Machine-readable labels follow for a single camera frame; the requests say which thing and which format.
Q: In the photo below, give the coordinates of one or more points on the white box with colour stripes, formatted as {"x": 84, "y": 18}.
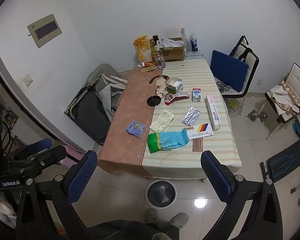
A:
{"x": 198, "y": 131}

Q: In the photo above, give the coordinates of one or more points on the green and white box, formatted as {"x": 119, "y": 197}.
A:
{"x": 173, "y": 87}

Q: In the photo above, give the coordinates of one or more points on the silver blister pack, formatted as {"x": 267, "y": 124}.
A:
{"x": 191, "y": 116}

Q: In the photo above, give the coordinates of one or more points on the black monitor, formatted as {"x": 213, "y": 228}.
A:
{"x": 287, "y": 160}

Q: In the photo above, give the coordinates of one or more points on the person's grey slipper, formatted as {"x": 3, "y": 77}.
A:
{"x": 178, "y": 219}
{"x": 150, "y": 215}

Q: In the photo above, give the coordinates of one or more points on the blue packet with star print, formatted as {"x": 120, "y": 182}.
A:
{"x": 136, "y": 129}

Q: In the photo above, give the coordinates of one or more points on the small clear glass bottle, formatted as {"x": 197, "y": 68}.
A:
{"x": 160, "y": 60}

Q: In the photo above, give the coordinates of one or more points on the white wall switch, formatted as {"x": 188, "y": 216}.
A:
{"x": 27, "y": 80}

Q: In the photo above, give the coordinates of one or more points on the cardboard box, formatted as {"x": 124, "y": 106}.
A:
{"x": 173, "y": 53}

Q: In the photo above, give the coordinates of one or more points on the white wall outlet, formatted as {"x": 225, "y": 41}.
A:
{"x": 259, "y": 81}

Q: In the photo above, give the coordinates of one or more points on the white chair with black frame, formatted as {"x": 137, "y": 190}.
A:
{"x": 251, "y": 62}
{"x": 298, "y": 82}

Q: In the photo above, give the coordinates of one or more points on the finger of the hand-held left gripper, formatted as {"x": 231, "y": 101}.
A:
{"x": 40, "y": 145}
{"x": 50, "y": 156}

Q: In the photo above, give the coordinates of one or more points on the beige wall panel box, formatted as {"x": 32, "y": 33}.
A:
{"x": 45, "y": 30}

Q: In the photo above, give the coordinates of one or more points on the cream flat box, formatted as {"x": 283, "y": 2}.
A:
{"x": 162, "y": 121}

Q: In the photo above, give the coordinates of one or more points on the white trash bin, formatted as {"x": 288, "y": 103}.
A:
{"x": 161, "y": 193}

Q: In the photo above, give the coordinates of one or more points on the beige wooden cutout figure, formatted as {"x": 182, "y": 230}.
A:
{"x": 161, "y": 86}

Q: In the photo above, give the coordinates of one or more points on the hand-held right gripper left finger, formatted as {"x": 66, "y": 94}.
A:
{"x": 83, "y": 175}

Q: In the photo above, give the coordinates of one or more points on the white plastic bag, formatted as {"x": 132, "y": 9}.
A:
{"x": 171, "y": 42}

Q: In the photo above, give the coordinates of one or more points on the brown card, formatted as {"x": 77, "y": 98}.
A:
{"x": 197, "y": 145}

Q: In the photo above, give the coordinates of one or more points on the yellow chips bag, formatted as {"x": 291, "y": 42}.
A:
{"x": 143, "y": 47}

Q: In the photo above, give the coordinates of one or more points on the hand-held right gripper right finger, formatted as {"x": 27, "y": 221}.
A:
{"x": 215, "y": 176}

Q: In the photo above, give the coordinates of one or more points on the grey cloth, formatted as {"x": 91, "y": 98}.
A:
{"x": 110, "y": 92}

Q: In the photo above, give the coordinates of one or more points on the person's grey right slipper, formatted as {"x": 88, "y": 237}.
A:
{"x": 178, "y": 219}

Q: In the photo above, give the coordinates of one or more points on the clear bag with yellow face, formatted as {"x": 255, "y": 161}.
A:
{"x": 235, "y": 106}

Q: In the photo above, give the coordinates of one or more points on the beige patterned towel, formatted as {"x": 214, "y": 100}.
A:
{"x": 285, "y": 97}

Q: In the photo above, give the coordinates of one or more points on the orange tube box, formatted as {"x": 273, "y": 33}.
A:
{"x": 147, "y": 64}

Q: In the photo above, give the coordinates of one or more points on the chrome metal hand grip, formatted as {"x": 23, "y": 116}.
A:
{"x": 223, "y": 86}

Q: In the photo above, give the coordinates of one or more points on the green and blue snack bag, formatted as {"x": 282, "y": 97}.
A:
{"x": 168, "y": 141}

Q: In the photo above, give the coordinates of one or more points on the folded dark grey cot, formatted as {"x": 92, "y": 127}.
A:
{"x": 90, "y": 117}

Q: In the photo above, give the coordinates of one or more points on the person's dark trousers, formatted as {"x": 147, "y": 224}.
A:
{"x": 130, "y": 230}

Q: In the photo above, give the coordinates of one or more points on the dark bottle with black cap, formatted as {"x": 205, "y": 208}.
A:
{"x": 155, "y": 40}

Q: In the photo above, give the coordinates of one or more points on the blue cushion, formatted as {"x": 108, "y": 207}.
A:
{"x": 228, "y": 70}

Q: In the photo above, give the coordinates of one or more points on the tall clear glass bottle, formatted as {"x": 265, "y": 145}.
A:
{"x": 184, "y": 42}

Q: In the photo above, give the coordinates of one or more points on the blue object beside chair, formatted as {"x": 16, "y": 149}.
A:
{"x": 298, "y": 128}

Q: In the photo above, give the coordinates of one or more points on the black round lid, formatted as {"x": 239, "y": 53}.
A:
{"x": 153, "y": 100}

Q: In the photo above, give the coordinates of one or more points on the brown paper packet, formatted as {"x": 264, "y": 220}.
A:
{"x": 148, "y": 68}

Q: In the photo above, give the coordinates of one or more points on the plastic bottle with blue label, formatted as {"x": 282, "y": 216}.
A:
{"x": 194, "y": 43}

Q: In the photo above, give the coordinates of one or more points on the brown tablecloth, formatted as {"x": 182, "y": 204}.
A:
{"x": 132, "y": 105}

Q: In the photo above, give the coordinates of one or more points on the long white and pink box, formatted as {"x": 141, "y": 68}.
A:
{"x": 213, "y": 112}

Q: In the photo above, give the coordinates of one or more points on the person's grey left slipper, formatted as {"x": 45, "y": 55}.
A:
{"x": 150, "y": 215}

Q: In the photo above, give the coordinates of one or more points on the grey folding chair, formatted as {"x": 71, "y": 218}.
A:
{"x": 102, "y": 70}

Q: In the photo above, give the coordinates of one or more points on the red and blue milk carton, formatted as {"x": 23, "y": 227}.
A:
{"x": 196, "y": 95}

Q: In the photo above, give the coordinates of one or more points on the metal dumbbell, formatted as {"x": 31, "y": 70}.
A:
{"x": 257, "y": 116}

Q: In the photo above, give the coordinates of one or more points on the red and white wrapper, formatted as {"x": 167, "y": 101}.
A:
{"x": 173, "y": 97}

